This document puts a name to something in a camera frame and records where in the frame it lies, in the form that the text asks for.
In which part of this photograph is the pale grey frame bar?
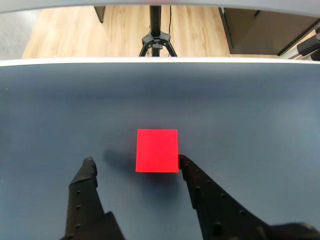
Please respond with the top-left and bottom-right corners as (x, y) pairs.
(0, 0), (320, 20)

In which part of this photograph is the dark cabinet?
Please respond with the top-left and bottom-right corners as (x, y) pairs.
(218, 7), (320, 57)

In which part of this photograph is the black chair base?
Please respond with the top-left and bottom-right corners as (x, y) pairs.
(296, 24), (320, 61)

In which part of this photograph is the dark furniture leg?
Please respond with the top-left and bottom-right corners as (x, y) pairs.
(93, 5), (107, 24)

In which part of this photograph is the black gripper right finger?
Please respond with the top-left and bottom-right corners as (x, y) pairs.
(177, 154), (320, 240)

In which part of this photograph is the black tripod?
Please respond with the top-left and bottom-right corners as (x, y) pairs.
(138, 4), (178, 58)

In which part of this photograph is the thin black floor cable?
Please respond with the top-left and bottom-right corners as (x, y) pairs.
(167, 5), (174, 35)

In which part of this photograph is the red cube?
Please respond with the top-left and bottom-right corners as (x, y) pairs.
(135, 128), (180, 174)

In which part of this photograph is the dark grey table mat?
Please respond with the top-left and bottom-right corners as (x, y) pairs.
(0, 61), (320, 240)

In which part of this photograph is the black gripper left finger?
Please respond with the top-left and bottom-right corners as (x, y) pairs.
(59, 156), (126, 240)

